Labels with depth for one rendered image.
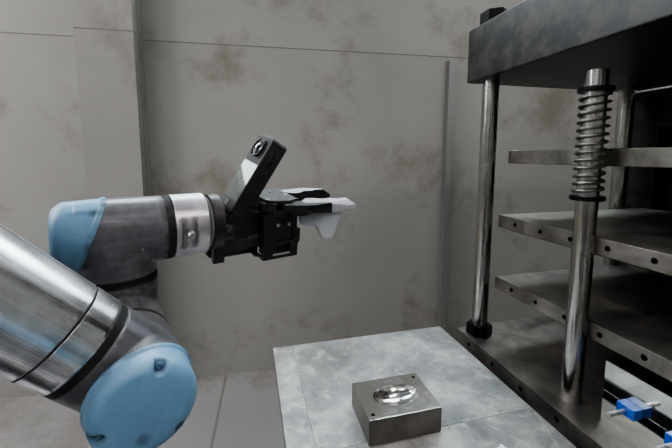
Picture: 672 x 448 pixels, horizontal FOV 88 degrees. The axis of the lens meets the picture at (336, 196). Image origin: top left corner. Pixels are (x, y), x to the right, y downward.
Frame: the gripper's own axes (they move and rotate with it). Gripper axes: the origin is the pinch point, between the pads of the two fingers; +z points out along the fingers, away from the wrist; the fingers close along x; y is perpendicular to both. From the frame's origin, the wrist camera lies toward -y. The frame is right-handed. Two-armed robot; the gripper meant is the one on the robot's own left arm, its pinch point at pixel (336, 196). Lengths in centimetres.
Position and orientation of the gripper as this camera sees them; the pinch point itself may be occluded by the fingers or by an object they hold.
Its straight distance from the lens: 55.4
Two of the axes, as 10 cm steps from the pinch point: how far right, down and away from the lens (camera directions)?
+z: 8.1, -0.6, 5.9
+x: 5.9, 2.3, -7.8
